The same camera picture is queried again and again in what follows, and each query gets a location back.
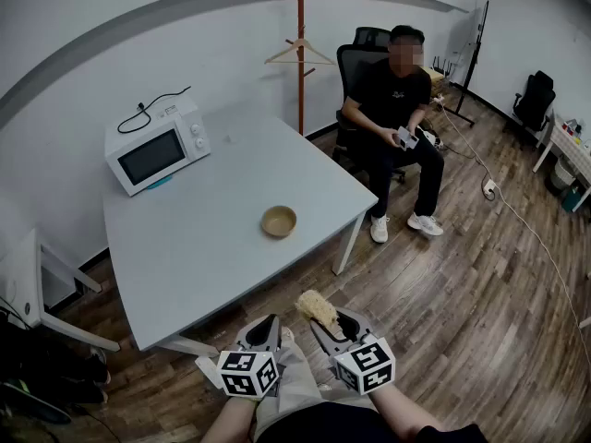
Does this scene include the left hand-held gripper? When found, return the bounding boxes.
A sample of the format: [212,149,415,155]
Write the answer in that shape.
[215,314,285,401]

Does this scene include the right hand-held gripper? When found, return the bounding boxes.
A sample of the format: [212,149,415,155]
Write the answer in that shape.
[307,307,397,397]

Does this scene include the beige fluffy sponge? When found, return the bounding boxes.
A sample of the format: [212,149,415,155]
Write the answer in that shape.
[295,289,353,330]

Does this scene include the tan bowl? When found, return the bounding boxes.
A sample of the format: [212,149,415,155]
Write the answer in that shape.
[259,204,298,240]

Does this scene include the person's right forearm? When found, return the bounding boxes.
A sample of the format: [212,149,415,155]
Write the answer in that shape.
[368,382,445,443]

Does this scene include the person's left forearm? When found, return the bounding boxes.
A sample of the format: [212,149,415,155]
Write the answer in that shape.
[200,393,260,443]

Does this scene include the person's khaki shorts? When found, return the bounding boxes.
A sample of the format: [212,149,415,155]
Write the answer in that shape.
[253,338,376,433]

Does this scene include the white table leg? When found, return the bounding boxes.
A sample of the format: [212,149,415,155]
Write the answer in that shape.
[331,209,368,277]
[156,333,221,358]

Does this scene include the person's black shirt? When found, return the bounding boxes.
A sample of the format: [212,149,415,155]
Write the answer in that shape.
[267,401,488,443]

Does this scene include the white microwave oven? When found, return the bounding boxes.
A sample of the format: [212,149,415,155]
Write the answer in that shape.
[103,97,212,198]

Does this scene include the black bags heap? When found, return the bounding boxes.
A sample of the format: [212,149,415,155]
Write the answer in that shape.
[0,309,112,433]

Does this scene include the white side chair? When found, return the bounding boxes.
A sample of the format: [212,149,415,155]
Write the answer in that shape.
[0,227,122,354]

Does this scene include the teal container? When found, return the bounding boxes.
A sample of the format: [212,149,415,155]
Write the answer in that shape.
[561,186,584,214]

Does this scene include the cardboard box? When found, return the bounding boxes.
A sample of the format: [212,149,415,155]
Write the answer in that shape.
[425,66,452,97]

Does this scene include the white woven basket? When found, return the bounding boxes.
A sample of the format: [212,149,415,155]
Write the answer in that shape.
[549,155,578,192]

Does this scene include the black office chair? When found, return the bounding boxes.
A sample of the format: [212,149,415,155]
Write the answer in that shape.
[332,26,445,185]
[511,70,558,144]

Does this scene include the wooden clothes hanger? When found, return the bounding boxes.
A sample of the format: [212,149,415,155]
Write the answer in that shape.
[263,38,337,67]

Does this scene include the white side table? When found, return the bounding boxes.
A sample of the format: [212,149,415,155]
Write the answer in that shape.
[532,111,591,214]

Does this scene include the brown wooden coat rack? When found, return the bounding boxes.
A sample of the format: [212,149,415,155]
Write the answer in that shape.
[282,0,320,137]

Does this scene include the black floor stand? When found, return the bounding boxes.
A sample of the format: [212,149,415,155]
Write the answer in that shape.
[454,0,490,129]

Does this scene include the white floor cable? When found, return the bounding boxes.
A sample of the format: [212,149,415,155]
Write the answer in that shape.
[431,94,591,345]

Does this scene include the black microwave power cable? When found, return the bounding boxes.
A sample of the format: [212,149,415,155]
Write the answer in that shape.
[116,85,192,135]

